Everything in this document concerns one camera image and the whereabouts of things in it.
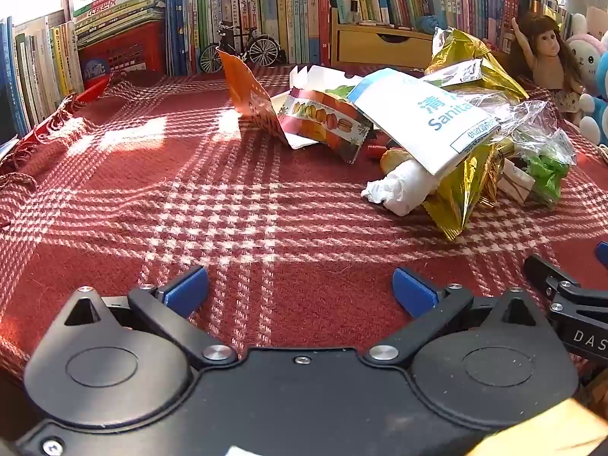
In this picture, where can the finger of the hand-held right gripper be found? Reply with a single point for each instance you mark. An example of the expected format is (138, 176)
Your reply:
(603, 252)
(541, 270)

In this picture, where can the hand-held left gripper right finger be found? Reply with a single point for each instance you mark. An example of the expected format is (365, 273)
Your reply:
(411, 292)

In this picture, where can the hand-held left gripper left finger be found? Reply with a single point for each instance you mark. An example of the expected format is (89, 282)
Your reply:
(187, 289)

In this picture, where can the gold foil bag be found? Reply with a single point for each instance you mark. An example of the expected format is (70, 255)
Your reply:
(458, 185)

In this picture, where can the slanted stack of thin books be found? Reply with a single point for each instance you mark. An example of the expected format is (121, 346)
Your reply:
(118, 9)

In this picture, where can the red plaid blanket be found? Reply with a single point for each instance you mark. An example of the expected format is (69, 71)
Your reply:
(237, 228)

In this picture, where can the white brown candy wrapper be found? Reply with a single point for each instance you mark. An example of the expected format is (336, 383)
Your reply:
(515, 183)

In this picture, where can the white crumpled tissue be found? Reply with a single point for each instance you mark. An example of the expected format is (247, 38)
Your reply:
(403, 190)

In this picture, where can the blue cat plush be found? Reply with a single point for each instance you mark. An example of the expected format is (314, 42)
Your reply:
(598, 118)

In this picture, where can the beige round snack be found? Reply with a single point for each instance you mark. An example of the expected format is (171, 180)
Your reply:
(393, 159)

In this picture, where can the clear plastic wrapper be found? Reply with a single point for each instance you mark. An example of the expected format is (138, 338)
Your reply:
(532, 123)

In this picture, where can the white blue wipes packet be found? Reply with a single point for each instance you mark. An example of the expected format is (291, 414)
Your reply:
(403, 118)

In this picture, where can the macaron printed packet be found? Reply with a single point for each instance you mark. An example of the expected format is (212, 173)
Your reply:
(327, 121)

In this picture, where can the pink white rabbit plush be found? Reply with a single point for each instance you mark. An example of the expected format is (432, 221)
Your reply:
(586, 54)

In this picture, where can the orange snack bag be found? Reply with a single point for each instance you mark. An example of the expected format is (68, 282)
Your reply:
(242, 90)

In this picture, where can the brown haired doll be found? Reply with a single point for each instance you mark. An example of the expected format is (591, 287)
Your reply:
(546, 52)

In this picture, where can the red plastic crate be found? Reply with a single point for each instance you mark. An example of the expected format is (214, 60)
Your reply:
(133, 50)

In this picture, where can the yellow wooden drawer unit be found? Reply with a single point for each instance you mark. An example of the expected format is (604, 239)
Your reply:
(380, 47)

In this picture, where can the miniature black bicycle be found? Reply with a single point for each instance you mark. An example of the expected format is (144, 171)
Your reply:
(262, 51)

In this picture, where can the blue knitted ball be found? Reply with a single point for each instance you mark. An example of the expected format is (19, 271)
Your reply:
(427, 23)

